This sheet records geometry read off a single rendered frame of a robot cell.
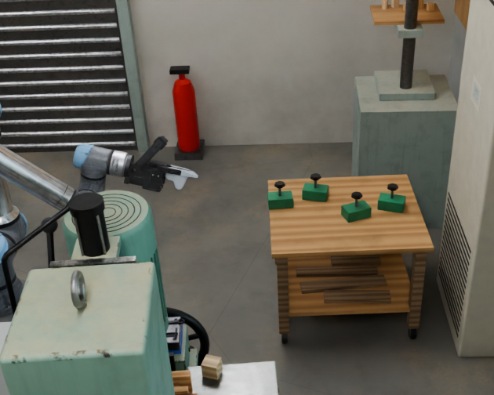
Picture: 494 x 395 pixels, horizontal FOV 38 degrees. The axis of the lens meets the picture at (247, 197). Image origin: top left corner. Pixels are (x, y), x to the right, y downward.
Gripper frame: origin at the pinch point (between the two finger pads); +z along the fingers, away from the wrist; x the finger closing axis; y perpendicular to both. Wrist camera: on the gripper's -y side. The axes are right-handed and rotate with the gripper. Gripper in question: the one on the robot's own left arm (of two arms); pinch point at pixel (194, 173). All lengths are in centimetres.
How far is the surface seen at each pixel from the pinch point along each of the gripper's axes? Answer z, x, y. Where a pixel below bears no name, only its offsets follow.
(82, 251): -11, 88, 3
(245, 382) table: 26, 40, 43
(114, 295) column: -3, 98, 6
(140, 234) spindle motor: -3, 77, 1
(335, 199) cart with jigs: 57, -103, 15
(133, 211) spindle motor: -6, 73, -2
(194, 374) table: 13, 37, 45
